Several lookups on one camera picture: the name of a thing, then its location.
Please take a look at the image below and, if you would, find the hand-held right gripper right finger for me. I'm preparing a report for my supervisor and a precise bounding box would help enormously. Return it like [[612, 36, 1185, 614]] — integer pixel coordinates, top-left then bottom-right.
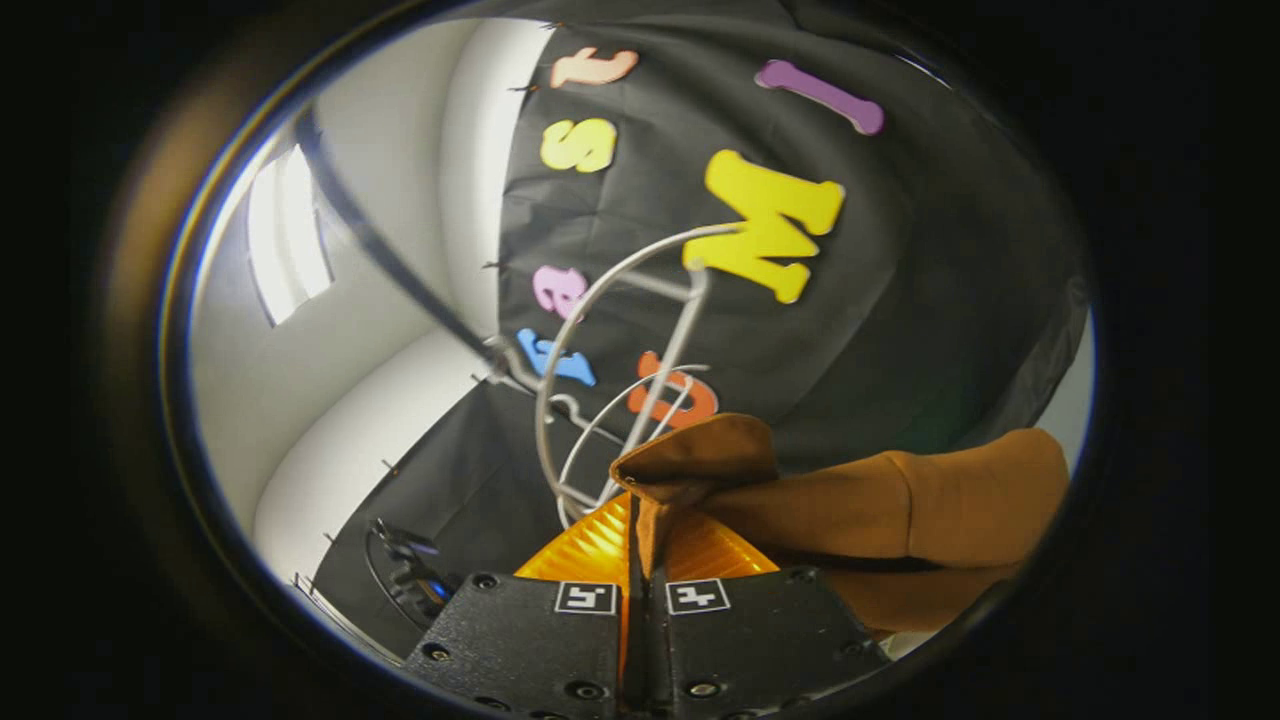
[[640, 510, 891, 720]]

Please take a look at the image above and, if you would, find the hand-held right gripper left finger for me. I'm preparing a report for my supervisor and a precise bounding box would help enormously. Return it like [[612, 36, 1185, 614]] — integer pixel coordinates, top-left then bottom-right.
[[403, 492, 633, 720]]

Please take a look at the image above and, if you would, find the brown jacket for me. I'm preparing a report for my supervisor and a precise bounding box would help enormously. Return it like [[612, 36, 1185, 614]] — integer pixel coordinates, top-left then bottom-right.
[[610, 413, 1071, 636]]

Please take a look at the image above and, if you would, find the white plastic hanger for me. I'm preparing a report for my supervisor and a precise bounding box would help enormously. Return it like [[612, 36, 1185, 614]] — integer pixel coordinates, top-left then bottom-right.
[[555, 365, 713, 521], [490, 222, 746, 526]]

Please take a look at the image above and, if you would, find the black clothes rack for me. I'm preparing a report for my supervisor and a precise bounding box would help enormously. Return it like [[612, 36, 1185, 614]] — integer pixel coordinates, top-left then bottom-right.
[[295, 105, 521, 386]]

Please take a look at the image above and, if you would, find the ceiling light panel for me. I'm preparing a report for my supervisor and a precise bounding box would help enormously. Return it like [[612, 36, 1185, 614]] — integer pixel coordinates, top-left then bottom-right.
[[247, 145, 334, 328]]

